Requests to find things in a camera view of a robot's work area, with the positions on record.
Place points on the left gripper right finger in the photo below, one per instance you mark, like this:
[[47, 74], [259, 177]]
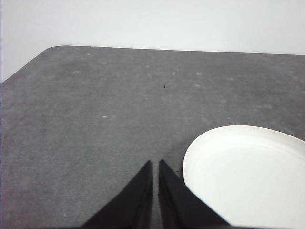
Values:
[[176, 205]]

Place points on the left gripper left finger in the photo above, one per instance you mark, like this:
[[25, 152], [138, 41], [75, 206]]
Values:
[[135, 202]]

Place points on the white round plate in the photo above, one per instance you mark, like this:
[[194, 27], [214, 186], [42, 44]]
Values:
[[250, 171]]

